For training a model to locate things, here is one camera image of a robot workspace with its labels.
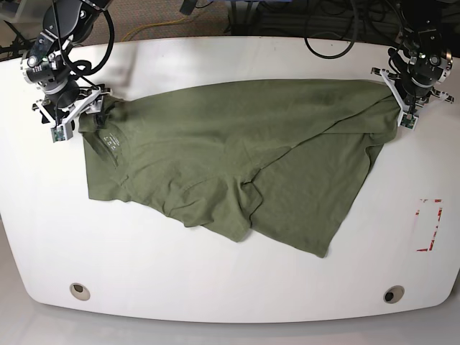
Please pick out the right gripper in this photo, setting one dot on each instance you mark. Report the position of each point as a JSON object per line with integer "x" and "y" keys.
{"x": 65, "y": 92}

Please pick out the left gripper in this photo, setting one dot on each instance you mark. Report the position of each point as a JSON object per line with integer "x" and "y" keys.
{"x": 416, "y": 90}

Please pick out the olive green T-shirt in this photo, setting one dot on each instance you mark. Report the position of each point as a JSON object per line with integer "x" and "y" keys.
{"x": 285, "y": 158}

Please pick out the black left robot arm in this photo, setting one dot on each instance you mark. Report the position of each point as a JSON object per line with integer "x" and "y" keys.
{"x": 430, "y": 60}

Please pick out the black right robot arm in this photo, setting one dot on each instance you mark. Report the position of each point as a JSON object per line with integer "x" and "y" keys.
{"x": 48, "y": 65}

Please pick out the black tripod stand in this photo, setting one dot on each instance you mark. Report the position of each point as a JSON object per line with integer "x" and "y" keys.
{"x": 17, "y": 38}

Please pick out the red tape rectangle marking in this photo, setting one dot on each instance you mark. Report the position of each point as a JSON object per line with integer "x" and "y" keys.
{"x": 426, "y": 225}

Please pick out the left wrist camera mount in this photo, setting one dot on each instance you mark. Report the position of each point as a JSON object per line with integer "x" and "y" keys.
{"x": 409, "y": 115}

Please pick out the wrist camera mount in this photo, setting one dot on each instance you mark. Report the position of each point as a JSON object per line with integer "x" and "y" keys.
{"x": 75, "y": 111}
{"x": 409, "y": 115}

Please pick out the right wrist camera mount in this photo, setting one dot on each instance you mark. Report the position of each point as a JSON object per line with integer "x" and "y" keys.
{"x": 75, "y": 111}

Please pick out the left table cable grommet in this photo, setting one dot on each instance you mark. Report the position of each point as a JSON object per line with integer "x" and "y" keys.
{"x": 80, "y": 292}

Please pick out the table cable grommet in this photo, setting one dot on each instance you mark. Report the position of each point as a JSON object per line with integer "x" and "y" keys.
{"x": 394, "y": 294}
{"x": 80, "y": 292}

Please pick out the right table cable grommet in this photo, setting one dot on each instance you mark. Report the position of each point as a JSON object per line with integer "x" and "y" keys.
{"x": 394, "y": 294}

